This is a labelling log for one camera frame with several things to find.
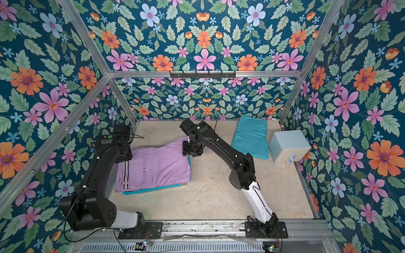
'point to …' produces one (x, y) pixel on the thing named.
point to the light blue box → (289, 146)
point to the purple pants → (154, 166)
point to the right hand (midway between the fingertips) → (186, 154)
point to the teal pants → (250, 136)
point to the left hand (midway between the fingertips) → (121, 158)
